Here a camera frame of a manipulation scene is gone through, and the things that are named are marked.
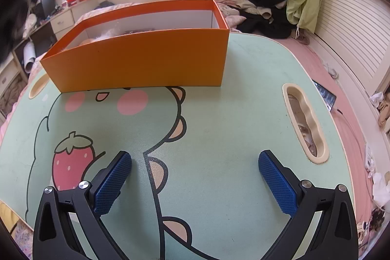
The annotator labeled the white power strip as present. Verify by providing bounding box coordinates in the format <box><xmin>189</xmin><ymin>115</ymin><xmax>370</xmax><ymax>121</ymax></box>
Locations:
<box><xmin>365</xmin><ymin>143</ymin><xmax>377</xmax><ymax>171</ymax></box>

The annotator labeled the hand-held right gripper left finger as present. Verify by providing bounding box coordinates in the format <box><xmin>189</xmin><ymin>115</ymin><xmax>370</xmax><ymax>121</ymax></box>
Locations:
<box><xmin>32</xmin><ymin>151</ymin><xmax>132</xmax><ymax>260</ymax></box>

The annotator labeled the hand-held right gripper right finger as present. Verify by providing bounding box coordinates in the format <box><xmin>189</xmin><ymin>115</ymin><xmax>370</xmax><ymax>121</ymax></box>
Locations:
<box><xmin>258</xmin><ymin>150</ymin><xmax>359</xmax><ymax>260</ymax></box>

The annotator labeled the white crumpled cloth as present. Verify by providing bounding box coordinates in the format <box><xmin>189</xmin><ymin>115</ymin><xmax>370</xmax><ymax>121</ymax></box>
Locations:
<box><xmin>370</xmin><ymin>92</ymin><xmax>384</xmax><ymax>108</ymax></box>

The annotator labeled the pink patterned quilt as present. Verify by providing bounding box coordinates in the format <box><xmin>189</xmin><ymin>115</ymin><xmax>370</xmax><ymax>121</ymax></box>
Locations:
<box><xmin>218</xmin><ymin>0</ymin><xmax>246</xmax><ymax>30</ymax></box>

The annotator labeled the white desk with drawers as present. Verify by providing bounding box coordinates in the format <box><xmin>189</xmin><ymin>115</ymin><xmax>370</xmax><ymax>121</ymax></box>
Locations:
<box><xmin>50</xmin><ymin>0</ymin><xmax>99</xmax><ymax>41</ymax></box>

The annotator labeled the white paper roll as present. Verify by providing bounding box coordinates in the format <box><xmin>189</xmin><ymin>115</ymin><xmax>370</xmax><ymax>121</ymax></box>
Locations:
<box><xmin>24</xmin><ymin>41</ymin><xmax>37</xmax><ymax>72</ymax></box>

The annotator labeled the pink bed sheet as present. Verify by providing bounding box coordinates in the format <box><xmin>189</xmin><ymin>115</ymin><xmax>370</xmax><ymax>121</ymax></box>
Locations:
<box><xmin>228</xmin><ymin>25</ymin><xmax>390</xmax><ymax>260</ymax></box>

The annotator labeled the smartphone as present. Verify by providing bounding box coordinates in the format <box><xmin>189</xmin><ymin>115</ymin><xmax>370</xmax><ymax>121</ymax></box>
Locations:
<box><xmin>312</xmin><ymin>80</ymin><xmax>337</xmax><ymax>113</ymax></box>

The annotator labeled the yellow cloth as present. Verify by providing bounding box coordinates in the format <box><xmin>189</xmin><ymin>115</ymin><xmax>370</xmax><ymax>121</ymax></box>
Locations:
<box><xmin>0</xmin><ymin>201</ymin><xmax>20</xmax><ymax>231</ymax></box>

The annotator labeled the orange cardboard box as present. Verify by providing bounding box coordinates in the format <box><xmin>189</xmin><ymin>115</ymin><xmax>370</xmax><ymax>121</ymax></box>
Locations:
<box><xmin>39</xmin><ymin>0</ymin><xmax>230</xmax><ymax>93</ymax></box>

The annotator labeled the pile of black clothes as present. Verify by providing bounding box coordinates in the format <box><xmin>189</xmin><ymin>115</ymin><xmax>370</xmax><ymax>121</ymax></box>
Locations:
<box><xmin>236</xmin><ymin>0</ymin><xmax>297</xmax><ymax>39</ymax></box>

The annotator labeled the black monitor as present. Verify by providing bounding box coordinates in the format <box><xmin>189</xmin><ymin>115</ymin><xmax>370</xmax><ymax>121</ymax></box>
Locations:
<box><xmin>41</xmin><ymin>0</ymin><xmax>55</xmax><ymax>18</ymax></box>

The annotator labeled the beige garment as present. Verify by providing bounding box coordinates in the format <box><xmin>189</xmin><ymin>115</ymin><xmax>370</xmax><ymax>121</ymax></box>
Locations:
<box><xmin>236</xmin><ymin>0</ymin><xmax>272</xmax><ymax>19</ymax></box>

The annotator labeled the beige soft bundle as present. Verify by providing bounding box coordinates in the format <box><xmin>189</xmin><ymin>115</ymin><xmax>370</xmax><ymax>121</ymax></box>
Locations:
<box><xmin>378</xmin><ymin>96</ymin><xmax>390</xmax><ymax>128</ymax></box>

